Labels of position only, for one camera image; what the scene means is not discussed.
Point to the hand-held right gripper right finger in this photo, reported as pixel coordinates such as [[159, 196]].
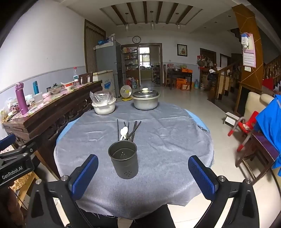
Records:
[[202, 177]]

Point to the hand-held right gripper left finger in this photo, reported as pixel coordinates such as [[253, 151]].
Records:
[[85, 173]]

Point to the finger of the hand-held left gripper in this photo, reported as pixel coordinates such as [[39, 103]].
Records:
[[6, 142]]

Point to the dark metal utensil holder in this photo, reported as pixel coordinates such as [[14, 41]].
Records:
[[123, 162]]

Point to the white plastic spoon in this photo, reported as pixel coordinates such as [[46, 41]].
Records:
[[124, 129], [122, 137]]

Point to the bundle of dark chopsticks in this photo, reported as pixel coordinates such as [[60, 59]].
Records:
[[132, 131]]

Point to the purple water bottle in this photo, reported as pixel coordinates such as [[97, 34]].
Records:
[[21, 98]]

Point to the light blue tablecloth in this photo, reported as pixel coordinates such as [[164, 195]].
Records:
[[65, 131]]

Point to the grey tablecloth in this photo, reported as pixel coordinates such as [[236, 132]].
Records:
[[164, 142]]

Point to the clear plastic container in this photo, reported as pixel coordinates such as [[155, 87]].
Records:
[[37, 97]]

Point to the teal thermos bottle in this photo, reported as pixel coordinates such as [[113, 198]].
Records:
[[35, 87]]

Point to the red child chair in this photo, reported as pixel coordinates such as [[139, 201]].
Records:
[[243, 127]]

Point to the dark wooden chair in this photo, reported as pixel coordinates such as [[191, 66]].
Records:
[[261, 149]]

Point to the white step stool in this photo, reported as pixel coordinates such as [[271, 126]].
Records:
[[231, 118]]

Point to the person's dark trousers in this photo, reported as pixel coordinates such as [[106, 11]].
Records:
[[131, 221]]

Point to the white ceramic pot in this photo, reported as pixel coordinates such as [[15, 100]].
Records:
[[104, 108]]

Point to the glass-lidded bowl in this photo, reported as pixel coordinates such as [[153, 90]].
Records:
[[54, 88]]

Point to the clear plastic bag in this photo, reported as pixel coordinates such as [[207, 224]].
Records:
[[102, 96]]

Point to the red and white bowl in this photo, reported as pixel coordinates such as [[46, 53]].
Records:
[[68, 85]]

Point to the blue cloth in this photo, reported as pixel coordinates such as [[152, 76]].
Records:
[[270, 122]]

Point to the beige sofa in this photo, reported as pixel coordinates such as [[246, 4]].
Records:
[[254, 105]]

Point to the metal cooking pot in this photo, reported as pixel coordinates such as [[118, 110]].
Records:
[[144, 103]]

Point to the small yellow table fan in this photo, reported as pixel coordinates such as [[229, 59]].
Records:
[[126, 91]]

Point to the blue water jug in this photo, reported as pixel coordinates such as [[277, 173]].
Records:
[[196, 84]]

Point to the white chest freezer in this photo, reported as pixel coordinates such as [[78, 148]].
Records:
[[105, 80]]

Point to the red-capped clear plastic bottle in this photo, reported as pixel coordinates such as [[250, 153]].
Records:
[[75, 75]]

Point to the wooden dining chair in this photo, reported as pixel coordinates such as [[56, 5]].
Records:
[[85, 76]]

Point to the metal pot lid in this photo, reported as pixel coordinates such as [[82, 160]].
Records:
[[144, 93]]

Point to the clear water jug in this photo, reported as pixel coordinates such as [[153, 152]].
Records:
[[134, 82]]

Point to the dark wooden side table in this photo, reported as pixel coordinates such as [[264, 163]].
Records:
[[180, 76]]

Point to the orange box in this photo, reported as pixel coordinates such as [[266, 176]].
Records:
[[186, 70]]

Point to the grey refrigerator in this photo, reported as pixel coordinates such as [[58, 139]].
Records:
[[107, 59]]

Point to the brown striped curtain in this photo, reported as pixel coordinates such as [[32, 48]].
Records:
[[93, 46]]

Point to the framed wall picture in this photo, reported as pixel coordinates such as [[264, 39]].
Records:
[[182, 50]]

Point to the pink wall calendar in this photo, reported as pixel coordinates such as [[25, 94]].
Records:
[[249, 56]]

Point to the round wall clock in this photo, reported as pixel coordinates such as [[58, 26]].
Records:
[[136, 39]]

